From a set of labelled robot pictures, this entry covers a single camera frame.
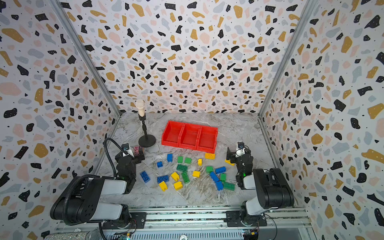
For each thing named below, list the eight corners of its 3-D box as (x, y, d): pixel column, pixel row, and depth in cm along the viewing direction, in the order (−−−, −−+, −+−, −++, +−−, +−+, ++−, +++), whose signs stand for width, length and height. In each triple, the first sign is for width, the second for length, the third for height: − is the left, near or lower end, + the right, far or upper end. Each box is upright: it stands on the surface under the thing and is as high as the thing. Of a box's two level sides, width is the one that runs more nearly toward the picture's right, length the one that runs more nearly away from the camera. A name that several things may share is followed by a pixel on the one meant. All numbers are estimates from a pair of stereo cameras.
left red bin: (162, 147, 104) (159, 140, 98) (169, 127, 116) (167, 119, 110) (179, 149, 103) (177, 142, 97) (184, 129, 115) (184, 121, 109)
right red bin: (189, 155, 100) (188, 148, 94) (190, 131, 114) (190, 124, 108) (218, 155, 101) (219, 149, 94) (216, 131, 114) (217, 124, 108)
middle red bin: (178, 149, 103) (177, 143, 97) (184, 130, 114) (183, 122, 108) (196, 152, 102) (196, 145, 96) (199, 131, 114) (200, 124, 107)
